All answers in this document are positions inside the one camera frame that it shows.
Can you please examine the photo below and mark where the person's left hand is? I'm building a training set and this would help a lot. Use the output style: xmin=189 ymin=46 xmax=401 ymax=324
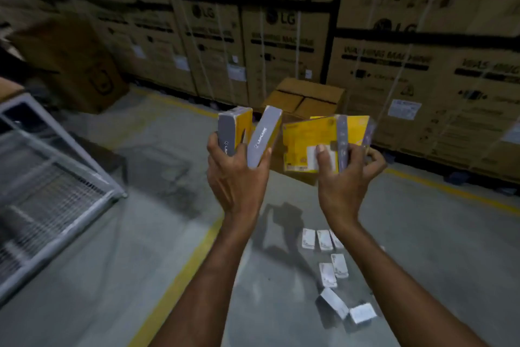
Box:
xmin=206 ymin=133 xmax=272 ymax=230

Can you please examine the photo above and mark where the person's right hand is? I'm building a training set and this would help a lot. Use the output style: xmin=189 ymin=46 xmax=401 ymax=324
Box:
xmin=316 ymin=142 xmax=387 ymax=231

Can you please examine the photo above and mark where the pile of small product boxes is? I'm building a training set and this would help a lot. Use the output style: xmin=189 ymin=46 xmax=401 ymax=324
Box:
xmin=301 ymin=228 xmax=387 ymax=325

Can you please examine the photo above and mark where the person's right forearm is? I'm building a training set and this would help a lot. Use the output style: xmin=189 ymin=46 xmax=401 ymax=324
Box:
xmin=331 ymin=220 xmax=488 ymax=347

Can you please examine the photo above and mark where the person's left forearm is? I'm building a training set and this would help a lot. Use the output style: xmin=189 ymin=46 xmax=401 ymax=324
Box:
xmin=148 ymin=217 xmax=255 ymax=347

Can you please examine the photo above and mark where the stack of large cardboard cartons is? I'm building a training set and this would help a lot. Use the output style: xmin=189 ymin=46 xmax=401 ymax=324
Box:
xmin=0 ymin=0 xmax=520 ymax=185

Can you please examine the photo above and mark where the white metal shelving rack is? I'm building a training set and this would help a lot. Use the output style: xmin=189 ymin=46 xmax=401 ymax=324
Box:
xmin=0 ymin=76 xmax=127 ymax=307

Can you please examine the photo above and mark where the white wire mesh shelf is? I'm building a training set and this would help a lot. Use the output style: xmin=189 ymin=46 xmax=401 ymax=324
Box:
xmin=0 ymin=113 xmax=127 ymax=307

